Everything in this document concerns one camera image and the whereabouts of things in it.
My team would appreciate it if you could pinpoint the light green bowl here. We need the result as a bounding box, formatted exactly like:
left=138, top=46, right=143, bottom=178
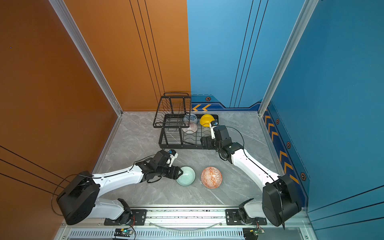
left=177, top=166, right=196, bottom=187

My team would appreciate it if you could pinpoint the pink striped bowl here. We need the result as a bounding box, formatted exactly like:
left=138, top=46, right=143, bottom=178
left=182, top=122, right=198, bottom=134

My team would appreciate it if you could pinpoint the yellow bowl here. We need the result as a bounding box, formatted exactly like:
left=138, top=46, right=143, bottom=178
left=200, top=114, right=215, bottom=128

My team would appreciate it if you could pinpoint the blue white floral bowl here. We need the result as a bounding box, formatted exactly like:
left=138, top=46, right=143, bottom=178
left=183, top=114, right=199, bottom=126

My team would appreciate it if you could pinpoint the orange patterned bowl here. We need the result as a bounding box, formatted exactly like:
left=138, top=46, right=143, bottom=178
left=201, top=167, right=223, bottom=189

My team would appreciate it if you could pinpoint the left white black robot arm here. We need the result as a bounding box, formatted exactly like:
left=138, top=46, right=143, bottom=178
left=57, top=150, right=184, bottom=226

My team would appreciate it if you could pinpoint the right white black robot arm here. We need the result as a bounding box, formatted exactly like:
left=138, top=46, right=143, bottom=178
left=201, top=121, right=302, bottom=227

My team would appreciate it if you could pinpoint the left green circuit board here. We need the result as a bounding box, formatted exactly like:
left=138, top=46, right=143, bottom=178
left=114, top=228, right=136, bottom=240

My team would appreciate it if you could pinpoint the green circuit board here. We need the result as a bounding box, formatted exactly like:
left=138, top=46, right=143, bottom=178
left=114, top=228, right=136, bottom=240
left=243, top=228, right=265, bottom=240

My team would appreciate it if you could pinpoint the right green circuit board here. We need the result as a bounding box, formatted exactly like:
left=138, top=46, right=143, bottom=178
left=243, top=228, right=265, bottom=240

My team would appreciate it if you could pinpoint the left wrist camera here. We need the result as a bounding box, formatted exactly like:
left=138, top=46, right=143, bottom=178
left=167, top=149, right=178, bottom=167

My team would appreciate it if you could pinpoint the black wire dish rack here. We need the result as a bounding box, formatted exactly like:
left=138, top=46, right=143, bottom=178
left=153, top=93, right=219, bottom=150

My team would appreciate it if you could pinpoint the aluminium front rail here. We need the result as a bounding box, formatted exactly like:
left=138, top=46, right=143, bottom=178
left=55, top=206, right=317, bottom=240

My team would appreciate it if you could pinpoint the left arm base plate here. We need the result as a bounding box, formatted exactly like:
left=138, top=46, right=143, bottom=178
left=104, top=209, right=147, bottom=226

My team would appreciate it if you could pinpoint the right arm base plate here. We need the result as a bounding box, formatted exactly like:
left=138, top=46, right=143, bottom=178
left=225, top=209, right=267, bottom=226

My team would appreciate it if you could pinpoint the right aluminium corner post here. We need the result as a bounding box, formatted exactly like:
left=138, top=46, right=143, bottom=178
left=258, top=0, right=319, bottom=117

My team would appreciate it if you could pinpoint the aluminium corner post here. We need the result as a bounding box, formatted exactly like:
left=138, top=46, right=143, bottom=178
left=258, top=0, right=319, bottom=117
left=49, top=0, right=123, bottom=117

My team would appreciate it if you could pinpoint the left aluminium corner post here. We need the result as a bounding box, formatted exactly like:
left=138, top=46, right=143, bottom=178
left=49, top=0, right=123, bottom=117

